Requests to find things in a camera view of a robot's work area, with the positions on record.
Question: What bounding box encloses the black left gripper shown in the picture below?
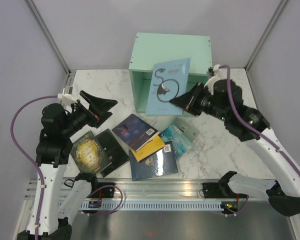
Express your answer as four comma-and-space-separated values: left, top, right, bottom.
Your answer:
61, 90, 118, 137

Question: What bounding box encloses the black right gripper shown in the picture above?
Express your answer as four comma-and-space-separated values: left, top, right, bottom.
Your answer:
170, 81, 229, 122

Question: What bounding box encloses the pale green grey book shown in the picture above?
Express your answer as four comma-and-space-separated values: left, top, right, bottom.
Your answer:
174, 118, 200, 143

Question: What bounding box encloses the purple night sky book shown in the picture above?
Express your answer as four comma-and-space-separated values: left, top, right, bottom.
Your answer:
112, 113, 159, 152

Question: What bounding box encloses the teal ocean cover book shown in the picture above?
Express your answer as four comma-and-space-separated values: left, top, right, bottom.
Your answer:
159, 123, 194, 159

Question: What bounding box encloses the yellow hardcover book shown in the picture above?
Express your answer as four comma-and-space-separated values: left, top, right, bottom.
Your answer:
131, 135, 165, 162

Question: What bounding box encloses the dark blue hardcover book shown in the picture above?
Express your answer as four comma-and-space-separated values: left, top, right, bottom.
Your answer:
128, 141, 179, 181

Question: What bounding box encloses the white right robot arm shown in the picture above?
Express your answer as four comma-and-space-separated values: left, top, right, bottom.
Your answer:
170, 76, 300, 217

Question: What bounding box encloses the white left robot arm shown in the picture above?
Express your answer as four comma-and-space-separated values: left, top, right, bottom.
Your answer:
16, 90, 118, 240

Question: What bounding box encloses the green Alice Wonderland book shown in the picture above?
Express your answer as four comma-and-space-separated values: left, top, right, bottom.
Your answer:
70, 130, 112, 174

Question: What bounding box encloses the black glossy book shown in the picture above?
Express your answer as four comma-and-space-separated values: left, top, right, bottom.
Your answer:
95, 129, 130, 178

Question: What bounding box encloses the mint green open cabinet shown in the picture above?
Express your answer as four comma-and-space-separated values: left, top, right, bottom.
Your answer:
128, 32, 212, 116

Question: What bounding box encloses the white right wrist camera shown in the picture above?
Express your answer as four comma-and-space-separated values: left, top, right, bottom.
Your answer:
204, 64, 221, 88

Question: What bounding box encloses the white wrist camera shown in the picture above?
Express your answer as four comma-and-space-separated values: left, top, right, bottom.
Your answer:
204, 64, 221, 88
57, 86, 76, 106

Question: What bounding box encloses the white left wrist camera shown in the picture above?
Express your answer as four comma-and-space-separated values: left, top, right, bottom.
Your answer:
57, 86, 76, 106

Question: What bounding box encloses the aluminium rail base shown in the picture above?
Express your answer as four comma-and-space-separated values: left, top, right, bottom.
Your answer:
24, 177, 298, 201

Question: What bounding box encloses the light blue cable duct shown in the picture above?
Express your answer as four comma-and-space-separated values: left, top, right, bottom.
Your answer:
80, 199, 237, 212

